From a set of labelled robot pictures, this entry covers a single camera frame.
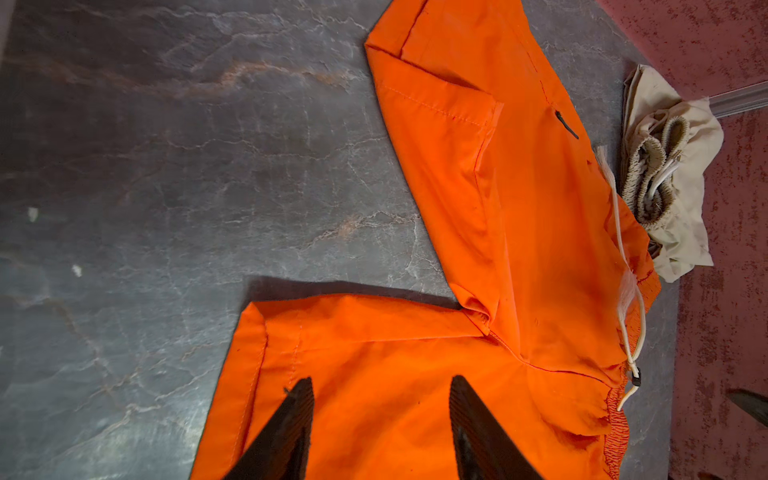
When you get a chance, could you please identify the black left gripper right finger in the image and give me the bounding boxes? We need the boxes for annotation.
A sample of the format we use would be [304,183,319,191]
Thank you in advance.
[449,375,543,480]

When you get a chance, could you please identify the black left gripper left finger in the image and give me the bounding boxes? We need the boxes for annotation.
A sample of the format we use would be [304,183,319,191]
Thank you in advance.
[224,377,314,480]

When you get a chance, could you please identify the orange shorts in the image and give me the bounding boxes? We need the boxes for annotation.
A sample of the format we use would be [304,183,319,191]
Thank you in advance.
[191,1,660,479]

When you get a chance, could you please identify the aluminium right corner post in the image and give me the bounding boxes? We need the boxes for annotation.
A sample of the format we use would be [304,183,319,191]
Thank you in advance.
[710,81,768,118]

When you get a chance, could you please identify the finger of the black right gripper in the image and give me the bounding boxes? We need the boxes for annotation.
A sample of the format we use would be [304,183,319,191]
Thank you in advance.
[727,389,768,427]

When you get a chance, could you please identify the beige drawstring shorts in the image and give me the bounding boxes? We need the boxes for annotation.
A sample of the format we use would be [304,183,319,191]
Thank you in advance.
[620,65,724,284]

